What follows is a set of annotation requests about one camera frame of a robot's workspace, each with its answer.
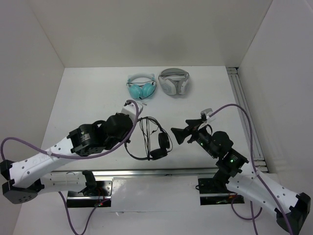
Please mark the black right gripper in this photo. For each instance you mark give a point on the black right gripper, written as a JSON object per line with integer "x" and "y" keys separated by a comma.
{"x": 180, "y": 134}

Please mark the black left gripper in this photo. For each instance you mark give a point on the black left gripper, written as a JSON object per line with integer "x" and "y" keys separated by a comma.
{"x": 123, "y": 138}

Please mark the black wired headphones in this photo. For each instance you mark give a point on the black wired headphones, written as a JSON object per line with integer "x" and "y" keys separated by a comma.
{"x": 149, "y": 125}

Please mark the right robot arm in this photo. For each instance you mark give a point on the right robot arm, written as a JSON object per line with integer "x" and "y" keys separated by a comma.
{"x": 236, "y": 174}

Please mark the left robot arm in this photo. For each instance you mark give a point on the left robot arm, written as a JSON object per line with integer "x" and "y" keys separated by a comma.
{"x": 26, "y": 179}

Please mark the grey white headphones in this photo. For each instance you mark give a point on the grey white headphones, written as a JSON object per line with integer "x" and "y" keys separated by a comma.
{"x": 174, "y": 81}

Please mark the teal headphones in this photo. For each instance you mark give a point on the teal headphones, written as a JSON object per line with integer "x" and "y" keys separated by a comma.
{"x": 141, "y": 86}

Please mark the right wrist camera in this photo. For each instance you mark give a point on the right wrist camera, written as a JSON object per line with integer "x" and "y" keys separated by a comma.
{"x": 206, "y": 117}

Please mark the aluminium rail front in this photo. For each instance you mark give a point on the aluminium rail front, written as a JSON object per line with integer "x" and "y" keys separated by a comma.
{"x": 155, "y": 172}

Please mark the aluminium rail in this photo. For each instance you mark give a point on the aluminium rail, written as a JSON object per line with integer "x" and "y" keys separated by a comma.
{"x": 240, "y": 99}
{"x": 155, "y": 172}

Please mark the aluminium rail right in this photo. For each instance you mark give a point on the aluminium rail right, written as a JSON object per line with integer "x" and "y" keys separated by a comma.
{"x": 240, "y": 99}

